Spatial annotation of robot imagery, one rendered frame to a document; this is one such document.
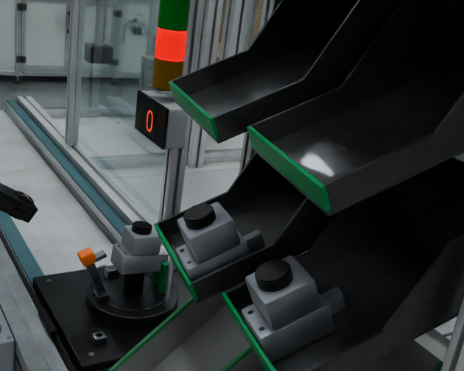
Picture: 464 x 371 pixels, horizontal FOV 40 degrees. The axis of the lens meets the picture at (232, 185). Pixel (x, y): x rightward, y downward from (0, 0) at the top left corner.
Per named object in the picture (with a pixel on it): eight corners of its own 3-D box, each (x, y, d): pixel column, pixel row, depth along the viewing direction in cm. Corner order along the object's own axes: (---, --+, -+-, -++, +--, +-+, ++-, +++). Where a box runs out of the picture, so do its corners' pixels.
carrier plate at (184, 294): (81, 379, 83) (82, 366, 82) (32, 287, 101) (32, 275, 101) (236, 341, 95) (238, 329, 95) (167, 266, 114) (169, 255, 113)
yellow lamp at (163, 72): (159, 91, 105) (162, 62, 103) (146, 83, 109) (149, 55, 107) (185, 91, 107) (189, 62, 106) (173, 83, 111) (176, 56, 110)
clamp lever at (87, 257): (97, 298, 93) (80, 258, 89) (92, 291, 94) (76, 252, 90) (119, 286, 94) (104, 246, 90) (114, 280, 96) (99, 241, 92)
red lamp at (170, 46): (162, 61, 103) (165, 31, 101) (149, 54, 107) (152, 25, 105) (189, 62, 106) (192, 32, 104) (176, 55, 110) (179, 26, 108)
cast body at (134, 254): (120, 275, 92) (128, 232, 90) (109, 260, 95) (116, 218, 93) (171, 271, 97) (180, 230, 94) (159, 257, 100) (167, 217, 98)
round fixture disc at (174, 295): (104, 337, 89) (105, 325, 88) (73, 287, 99) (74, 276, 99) (193, 318, 96) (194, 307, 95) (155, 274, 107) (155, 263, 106)
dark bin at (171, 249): (196, 305, 60) (171, 243, 56) (160, 241, 71) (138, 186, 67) (443, 185, 65) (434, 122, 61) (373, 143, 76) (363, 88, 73)
